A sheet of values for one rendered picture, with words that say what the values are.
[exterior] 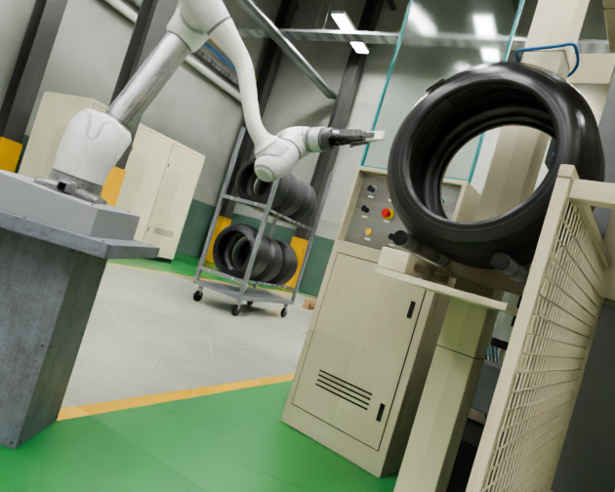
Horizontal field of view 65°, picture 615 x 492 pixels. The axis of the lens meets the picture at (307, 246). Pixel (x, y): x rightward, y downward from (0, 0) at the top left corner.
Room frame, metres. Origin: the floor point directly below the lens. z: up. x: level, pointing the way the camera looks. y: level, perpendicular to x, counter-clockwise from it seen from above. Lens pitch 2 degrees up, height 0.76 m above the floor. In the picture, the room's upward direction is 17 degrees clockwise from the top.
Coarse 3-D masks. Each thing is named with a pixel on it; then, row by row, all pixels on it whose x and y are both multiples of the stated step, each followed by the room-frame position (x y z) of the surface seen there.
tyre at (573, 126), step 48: (432, 96) 1.36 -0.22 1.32; (480, 96) 1.48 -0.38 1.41; (528, 96) 1.43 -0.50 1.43; (576, 96) 1.17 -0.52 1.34; (432, 144) 1.60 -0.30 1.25; (576, 144) 1.13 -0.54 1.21; (432, 192) 1.60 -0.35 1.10; (432, 240) 1.31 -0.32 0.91; (480, 240) 1.22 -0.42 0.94; (528, 240) 1.18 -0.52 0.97
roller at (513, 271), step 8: (496, 256) 1.19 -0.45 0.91; (504, 256) 1.18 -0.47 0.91; (496, 264) 1.19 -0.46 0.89; (504, 264) 1.18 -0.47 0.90; (512, 264) 1.20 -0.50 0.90; (504, 272) 1.22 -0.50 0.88; (512, 272) 1.23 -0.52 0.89; (520, 272) 1.28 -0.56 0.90; (528, 272) 1.36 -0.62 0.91; (520, 280) 1.33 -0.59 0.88
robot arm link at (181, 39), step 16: (176, 16) 1.68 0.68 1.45; (176, 32) 1.69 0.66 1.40; (192, 32) 1.69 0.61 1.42; (160, 48) 1.69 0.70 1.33; (176, 48) 1.70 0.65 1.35; (192, 48) 1.74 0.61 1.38; (144, 64) 1.69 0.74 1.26; (160, 64) 1.69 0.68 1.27; (176, 64) 1.73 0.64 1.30; (144, 80) 1.68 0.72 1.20; (160, 80) 1.71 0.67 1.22; (128, 96) 1.67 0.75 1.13; (144, 96) 1.69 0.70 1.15; (112, 112) 1.67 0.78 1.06; (128, 112) 1.68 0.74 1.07; (128, 128) 1.71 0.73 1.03; (128, 144) 1.73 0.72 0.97
